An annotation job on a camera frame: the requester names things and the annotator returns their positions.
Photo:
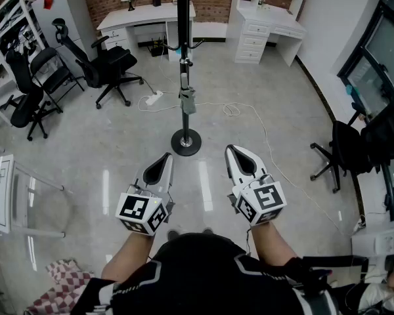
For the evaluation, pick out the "person's right shoe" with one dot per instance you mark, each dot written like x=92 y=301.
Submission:
x=207 y=231

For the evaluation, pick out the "black mesh office chair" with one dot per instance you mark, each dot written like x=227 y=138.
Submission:
x=23 y=84

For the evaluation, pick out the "white power strip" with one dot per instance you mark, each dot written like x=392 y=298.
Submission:
x=154 y=97

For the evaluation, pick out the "red fridge magnet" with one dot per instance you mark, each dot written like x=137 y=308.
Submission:
x=48 y=3

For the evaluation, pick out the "black office chair with headrest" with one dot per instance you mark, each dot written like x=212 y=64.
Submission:
x=111 y=64

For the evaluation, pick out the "white storage shelf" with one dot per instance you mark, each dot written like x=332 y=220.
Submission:
x=6 y=28

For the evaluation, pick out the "person's left forearm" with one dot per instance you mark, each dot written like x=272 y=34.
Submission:
x=131 y=258

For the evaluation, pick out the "person's black shirt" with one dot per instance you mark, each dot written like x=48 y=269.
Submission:
x=200 y=274

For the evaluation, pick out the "black folding chair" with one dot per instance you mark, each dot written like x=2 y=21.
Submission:
x=47 y=61

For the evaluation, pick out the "black harness bar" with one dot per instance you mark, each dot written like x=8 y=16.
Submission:
x=335 y=262

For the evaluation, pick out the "dark framed window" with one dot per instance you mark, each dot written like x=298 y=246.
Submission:
x=381 y=54

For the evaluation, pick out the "white writing desk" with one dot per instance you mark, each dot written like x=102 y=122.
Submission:
x=144 y=15

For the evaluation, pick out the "teal cloth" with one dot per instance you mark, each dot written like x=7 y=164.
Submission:
x=348 y=89

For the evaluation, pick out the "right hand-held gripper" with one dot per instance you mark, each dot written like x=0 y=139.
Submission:
x=266 y=199

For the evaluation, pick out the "white box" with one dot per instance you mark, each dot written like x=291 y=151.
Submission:
x=381 y=239

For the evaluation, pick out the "person's right forearm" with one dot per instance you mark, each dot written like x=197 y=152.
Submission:
x=272 y=241

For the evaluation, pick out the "black coat rack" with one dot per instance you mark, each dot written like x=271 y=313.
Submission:
x=184 y=12

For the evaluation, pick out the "black desk organiser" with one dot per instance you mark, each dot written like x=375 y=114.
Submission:
x=156 y=0

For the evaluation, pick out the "person's shoe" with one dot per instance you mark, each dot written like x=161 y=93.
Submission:
x=207 y=231
x=173 y=234

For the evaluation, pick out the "white refrigerator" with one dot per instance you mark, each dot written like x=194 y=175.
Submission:
x=65 y=18

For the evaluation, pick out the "black swivel office chair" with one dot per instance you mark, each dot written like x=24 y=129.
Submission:
x=348 y=146

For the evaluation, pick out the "white desk with drawers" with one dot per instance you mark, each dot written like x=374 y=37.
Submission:
x=253 y=34

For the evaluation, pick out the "person's left shoe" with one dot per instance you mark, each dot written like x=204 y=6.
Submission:
x=173 y=234

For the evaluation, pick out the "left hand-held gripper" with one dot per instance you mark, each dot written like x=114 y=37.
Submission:
x=131 y=207

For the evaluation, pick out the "red checkered cloth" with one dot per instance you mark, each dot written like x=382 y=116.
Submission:
x=65 y=281

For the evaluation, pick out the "black router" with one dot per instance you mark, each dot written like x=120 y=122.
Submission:
x=157 y=48

